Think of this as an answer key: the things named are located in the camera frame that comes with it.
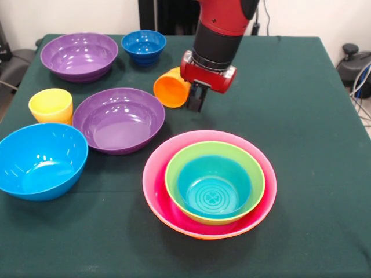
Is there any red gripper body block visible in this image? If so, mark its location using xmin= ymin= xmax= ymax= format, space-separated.
xmin=179 ymin=50 xmax=238 ymax=95

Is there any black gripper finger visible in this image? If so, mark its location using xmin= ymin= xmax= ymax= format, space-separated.
xmin=197 ymin=83 xmax=210 ymax=113
xmin=185 ymin=81 xmax=201 ymax=111

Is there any orange plastic cup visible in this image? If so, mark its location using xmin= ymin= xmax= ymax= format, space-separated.
xmin=153 ymin=67 xmax=192 ymax=109

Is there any green plastic bowl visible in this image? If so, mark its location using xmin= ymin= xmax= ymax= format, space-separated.
xmin=164 ymin=141 xmax=266 ymax=226

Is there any purple plastic bowl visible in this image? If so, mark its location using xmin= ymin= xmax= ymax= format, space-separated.
xmin=39 ymin=32 xmax=119 ymax=84
xmin=72 ymin=87 xmax=166 ymax=156

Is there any pink plastic bowl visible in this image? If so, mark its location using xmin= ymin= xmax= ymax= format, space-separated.
xmin=141 ymin=129 xmax=278 ymax=239

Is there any light blue plastic cup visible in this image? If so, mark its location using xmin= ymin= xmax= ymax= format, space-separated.
xmin=176 ymin=155 xmax=252 ymax=220

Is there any yellow plastic cup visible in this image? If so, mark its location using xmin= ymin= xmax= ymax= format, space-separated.
xmin=28 ymin=88 xmax=74 ymax=126

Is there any light blue plastic bowl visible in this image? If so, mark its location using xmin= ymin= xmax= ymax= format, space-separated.
xmin=0 ymin=123 xmax=89 ymax=202

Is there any small dark blue bowl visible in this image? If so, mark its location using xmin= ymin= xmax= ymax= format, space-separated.
xmin=121 ymin=30 xmax=167 ymax=66

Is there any dark green table cloth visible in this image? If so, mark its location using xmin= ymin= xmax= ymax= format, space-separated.
xmin=0 ymin=34 xmax=371 ymax=278

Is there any black hanging cable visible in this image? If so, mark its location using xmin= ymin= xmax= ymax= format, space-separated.
xmin=250 ymin=0 xmax=272 ymax=36

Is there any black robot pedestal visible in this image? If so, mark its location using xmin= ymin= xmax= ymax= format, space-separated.
xmin=138 ymin=0 xmax=203 ymax=36

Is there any tangle of floor cables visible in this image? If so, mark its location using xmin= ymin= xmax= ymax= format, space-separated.
xmin=349 ymin=62 xmax=371 ymax=128

